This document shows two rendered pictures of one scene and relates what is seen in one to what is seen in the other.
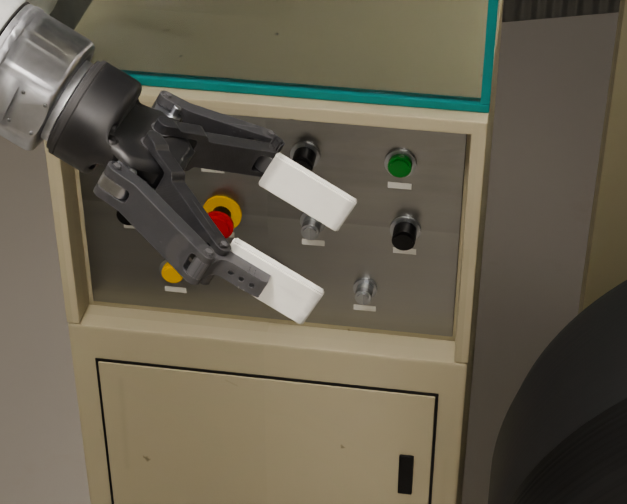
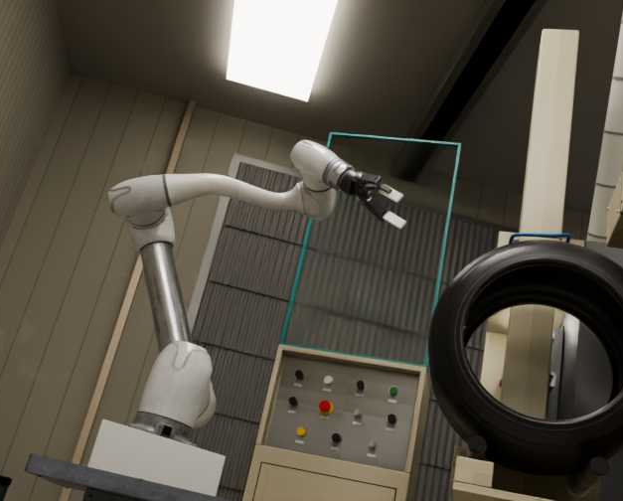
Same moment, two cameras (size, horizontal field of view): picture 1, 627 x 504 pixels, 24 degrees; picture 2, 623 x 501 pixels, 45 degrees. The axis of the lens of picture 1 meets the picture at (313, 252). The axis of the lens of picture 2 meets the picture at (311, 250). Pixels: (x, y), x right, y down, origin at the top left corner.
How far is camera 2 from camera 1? 1.95 m
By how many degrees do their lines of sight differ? 59
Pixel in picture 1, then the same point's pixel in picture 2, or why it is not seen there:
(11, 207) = not seen: outside the picture
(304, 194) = (393, 219)
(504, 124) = not seen: outside the picture
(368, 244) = (377, 425)
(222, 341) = (314, 456)
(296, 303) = (396, 197)
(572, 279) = not seen: outside the picture
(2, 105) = (335, 166)
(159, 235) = (369, 178)
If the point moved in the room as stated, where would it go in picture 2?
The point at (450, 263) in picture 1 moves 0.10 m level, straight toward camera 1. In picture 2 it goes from (406, 435) to (406, 430)
